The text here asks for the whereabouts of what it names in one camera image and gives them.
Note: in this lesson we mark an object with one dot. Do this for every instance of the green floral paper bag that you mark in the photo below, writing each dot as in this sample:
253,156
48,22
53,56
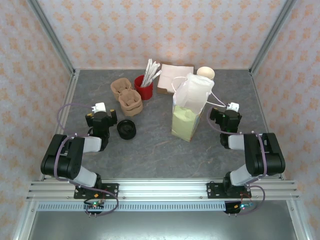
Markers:
185,122

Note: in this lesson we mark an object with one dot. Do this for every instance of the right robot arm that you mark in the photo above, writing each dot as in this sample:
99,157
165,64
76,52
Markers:
262,155

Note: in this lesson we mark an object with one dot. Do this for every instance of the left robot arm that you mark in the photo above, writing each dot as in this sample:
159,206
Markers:
62,155

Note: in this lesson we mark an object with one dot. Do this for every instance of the black plastic lid stack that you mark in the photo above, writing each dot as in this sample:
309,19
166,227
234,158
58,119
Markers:
126,130

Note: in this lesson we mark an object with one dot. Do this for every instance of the brown pulp cup carrier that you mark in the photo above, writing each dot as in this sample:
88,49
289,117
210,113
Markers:
130,103

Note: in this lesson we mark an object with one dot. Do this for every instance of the red straw holder cup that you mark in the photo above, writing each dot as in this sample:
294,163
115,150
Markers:
146,91

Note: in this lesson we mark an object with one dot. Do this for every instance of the cream paper cup stack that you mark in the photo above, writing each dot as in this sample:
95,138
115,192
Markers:
205,72

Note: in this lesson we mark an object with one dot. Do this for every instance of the white napkin stack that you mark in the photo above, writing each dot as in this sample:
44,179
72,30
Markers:
175,77

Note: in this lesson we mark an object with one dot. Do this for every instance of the brown cardboard napkin tray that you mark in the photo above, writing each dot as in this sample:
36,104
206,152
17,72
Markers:
162,90

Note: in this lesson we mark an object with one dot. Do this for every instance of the paper wrapped straw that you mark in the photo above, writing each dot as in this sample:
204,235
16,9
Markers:
155,67
150,66
158,74

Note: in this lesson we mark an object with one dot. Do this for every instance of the small circuit board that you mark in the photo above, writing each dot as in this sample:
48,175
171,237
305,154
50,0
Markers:
94,205
242,206

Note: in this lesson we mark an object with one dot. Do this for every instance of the grey metal sheet panel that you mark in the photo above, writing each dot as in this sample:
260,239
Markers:
162,225

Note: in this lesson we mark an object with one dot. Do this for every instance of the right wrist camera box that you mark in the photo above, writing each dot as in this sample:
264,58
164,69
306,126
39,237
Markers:
233,106

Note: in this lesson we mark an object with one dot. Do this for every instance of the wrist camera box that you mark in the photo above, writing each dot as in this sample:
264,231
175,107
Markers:
99,107
233,106

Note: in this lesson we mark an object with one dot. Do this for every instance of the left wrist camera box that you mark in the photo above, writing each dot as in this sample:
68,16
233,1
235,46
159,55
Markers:
99,107

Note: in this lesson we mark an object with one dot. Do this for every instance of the aluminium corner post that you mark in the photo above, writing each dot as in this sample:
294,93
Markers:
272,37
50,37

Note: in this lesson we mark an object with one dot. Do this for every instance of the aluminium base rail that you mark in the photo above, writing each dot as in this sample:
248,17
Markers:
162,190

